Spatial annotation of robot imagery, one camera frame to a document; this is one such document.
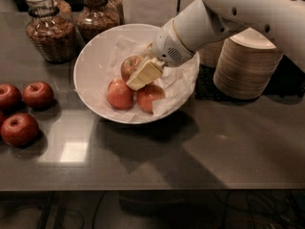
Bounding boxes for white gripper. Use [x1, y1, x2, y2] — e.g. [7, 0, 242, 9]
[127, 19, 194, 91]

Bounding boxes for yellow-red apple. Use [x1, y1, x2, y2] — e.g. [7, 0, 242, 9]
[121, 55, 143, 82]

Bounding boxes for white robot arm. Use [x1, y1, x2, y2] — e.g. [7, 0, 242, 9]
[127, 0, 305, 91]

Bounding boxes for right bowl apple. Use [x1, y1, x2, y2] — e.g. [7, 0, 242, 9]
[136, 84, 165, 114]

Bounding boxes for bowl apple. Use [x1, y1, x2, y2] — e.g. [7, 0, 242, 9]
[107, 78, 134, 110]
[136, 84, 165, 114]

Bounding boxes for white bowl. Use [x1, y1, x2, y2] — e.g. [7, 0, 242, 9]
[72, 23, 201, 125]

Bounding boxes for left bowl apple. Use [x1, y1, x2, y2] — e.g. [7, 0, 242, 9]
[107, 78, 134, 110]

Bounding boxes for red apple upper table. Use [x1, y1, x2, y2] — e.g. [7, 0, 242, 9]
[22, 81, 54, 110]

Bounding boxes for red apple table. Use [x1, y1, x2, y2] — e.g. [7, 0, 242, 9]
[1, 114, 39, 147]
[22, 81, 54, 110]

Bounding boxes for red apple far left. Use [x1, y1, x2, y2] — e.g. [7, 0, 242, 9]
[0, 84, 22, 112]

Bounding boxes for red apple lower table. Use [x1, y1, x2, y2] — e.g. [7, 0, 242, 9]
[1, 114, 39, 147]

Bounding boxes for red apple at edge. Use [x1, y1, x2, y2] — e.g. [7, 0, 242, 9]
[0, 111, 5, 129]

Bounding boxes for white paper liner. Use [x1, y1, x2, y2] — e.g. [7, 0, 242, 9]
[74, 35, 200, 123]

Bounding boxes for white box left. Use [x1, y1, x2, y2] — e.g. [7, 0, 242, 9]
[123, 0, 177, 27]

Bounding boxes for back stack paper bowls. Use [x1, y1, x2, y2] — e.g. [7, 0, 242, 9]
[198, 40, 224, 68]

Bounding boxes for stack paper bowls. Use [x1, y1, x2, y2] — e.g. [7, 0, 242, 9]
[213, 29, 283, 100]
[198, 40, 224, 68]

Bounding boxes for right glass cereal jar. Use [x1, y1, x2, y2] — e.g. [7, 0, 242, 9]
[75, 0, 120, 43]

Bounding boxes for front stack paper bowls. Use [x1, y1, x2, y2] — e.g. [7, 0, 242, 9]
[213, 29, 283, 100]

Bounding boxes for left glass cereal jar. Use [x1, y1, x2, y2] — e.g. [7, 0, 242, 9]
[25, 0, 76, 63]

